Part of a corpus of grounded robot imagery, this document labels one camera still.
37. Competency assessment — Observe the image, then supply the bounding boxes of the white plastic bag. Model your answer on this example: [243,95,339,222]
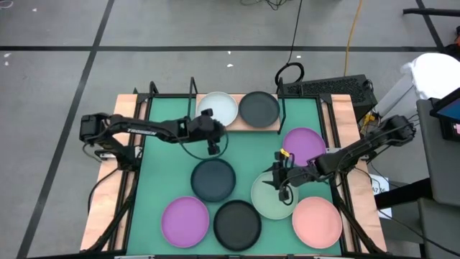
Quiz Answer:
[400,53,460,101]

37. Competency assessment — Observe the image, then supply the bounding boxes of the grey bin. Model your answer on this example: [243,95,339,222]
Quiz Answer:
[373,73,421,118]

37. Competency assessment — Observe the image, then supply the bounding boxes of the wooden shelf with black frame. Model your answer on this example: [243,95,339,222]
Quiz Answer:
[185,76,287,136]

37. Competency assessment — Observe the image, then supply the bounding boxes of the grey cabinet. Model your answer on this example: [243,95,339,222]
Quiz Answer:
[416,99,460,259]

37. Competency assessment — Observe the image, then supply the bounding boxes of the black plate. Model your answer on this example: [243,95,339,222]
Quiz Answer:
[213,199,262,252]

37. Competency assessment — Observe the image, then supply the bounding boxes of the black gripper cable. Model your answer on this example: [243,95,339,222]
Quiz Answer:
[178,132,230,162]
[278,176,300,206]

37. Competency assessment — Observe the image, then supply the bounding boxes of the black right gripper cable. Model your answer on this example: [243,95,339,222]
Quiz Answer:
[278,176,300,206]

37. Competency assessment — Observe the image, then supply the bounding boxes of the dark blue plate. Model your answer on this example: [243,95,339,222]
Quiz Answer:
[190,158,237,203]

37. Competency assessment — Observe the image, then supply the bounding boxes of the white paper sheet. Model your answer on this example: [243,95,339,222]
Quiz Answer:
[369,173,392,219]

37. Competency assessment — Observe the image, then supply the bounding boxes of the green table mat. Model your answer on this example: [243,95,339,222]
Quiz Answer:
[125,96,342,256]

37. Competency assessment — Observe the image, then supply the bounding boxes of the black cable bundle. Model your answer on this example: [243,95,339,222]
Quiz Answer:
[239,0,289,11]

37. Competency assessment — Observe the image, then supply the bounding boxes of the black screen device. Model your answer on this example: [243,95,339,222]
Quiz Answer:
[429,87,460,142]

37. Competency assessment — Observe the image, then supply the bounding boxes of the yellow cable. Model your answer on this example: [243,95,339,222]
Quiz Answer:
[344,0,364,77]

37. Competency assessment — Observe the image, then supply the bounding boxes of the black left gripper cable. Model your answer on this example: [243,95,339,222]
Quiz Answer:
[178,132,230,162]

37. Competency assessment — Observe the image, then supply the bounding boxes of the light green plate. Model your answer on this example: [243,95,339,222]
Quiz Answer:
[250,171,299,221]

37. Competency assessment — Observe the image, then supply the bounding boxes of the black table frame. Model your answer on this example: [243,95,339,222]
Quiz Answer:
[86,81,387,258]

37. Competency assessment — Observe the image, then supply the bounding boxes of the pink plate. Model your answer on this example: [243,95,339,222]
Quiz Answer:
[291,196,344,250]

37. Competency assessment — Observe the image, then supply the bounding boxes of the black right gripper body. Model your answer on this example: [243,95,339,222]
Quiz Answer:
[262,160,325,191]

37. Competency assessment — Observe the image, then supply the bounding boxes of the black computer tower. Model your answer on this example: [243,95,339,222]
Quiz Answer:
[280,74,379,122]

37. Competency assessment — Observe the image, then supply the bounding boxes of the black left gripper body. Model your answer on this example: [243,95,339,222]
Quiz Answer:
[186,115,227,145]

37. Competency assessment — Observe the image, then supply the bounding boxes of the black metal bar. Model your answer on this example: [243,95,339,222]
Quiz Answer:
[402,7,460,18]
[373,178,434,210]

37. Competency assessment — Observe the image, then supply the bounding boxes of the purple plate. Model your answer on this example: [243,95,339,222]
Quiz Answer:
[160,196,211,249]
[281,127,327,168]

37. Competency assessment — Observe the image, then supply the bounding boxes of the purple bowl stack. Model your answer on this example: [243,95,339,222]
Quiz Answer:
[238,91,281,128]

